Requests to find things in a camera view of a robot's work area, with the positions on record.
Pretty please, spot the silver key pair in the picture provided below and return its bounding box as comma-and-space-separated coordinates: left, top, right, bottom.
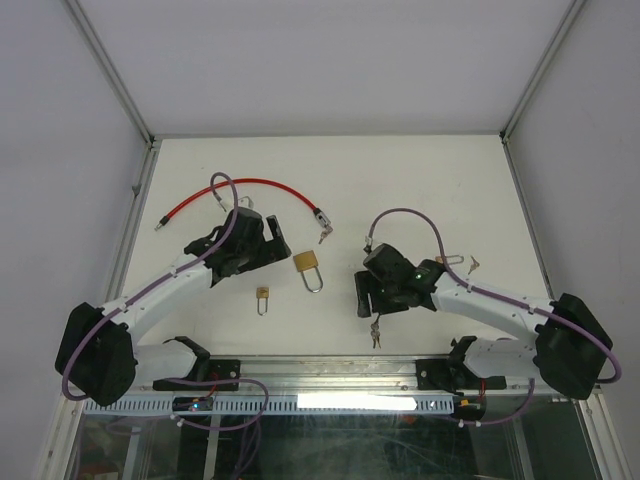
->
318, 226, 333, 245

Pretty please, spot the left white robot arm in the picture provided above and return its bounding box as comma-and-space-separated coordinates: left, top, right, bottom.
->
54, 207, 291, 406

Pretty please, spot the large brass padlock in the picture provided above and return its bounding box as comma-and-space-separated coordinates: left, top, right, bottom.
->
293, 250, 324, 293

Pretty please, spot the silver keys far right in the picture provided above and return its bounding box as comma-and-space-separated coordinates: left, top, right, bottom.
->
468, 256, 480, 274

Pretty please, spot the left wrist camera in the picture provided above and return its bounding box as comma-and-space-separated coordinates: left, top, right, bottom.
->
219, 196, 255, 213

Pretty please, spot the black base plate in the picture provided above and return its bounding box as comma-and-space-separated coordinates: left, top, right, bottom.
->
152, 357, 241, 391
415, 358, 507, 394

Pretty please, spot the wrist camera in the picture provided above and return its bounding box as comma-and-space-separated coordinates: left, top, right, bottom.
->
363, 236, 373, 254
219, 196, 255, 213

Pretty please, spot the aluminium frame post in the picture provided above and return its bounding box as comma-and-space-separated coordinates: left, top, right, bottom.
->
499, 0, 587, 141
64, 0, 161, 151

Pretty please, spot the left aluminium frame post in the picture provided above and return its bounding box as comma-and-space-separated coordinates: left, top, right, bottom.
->
64, 0, 161, 151

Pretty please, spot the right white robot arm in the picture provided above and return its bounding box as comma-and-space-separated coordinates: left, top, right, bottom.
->
354, 244, 613, 400

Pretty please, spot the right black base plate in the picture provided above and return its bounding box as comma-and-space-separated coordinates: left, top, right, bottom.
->
415, 358, 507, 394

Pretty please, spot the aluminium mounting rail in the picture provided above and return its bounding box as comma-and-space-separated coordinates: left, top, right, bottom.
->
134, 354, 601, 396

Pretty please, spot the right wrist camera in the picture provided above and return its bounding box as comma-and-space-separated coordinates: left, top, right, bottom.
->
363, 236, 373, 254

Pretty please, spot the silver key bunch front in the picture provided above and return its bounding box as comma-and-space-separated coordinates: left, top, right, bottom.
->
370, 314, 381, 349

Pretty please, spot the right aluminium frame post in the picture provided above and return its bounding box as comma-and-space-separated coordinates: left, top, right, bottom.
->
499, 0, 587, 141

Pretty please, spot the red cable lock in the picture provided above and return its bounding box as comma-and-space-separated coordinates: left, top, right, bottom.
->
154, 177, 333, 232

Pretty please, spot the small brass padlock long shackle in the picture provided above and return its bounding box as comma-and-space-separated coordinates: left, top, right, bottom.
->
256, 287, 270, 316

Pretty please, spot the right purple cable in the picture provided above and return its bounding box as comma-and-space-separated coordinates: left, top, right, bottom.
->
363, 207, 626, 429

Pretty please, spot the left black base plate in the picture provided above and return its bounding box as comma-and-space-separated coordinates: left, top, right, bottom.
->
152, 357, 241, 391

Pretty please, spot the white slotted cable duct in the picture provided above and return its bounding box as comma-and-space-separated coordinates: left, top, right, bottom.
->
84, 393, 454, 416

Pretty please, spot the small brass padlock right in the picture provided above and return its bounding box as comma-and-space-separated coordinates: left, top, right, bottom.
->
435, 254, 465, 266

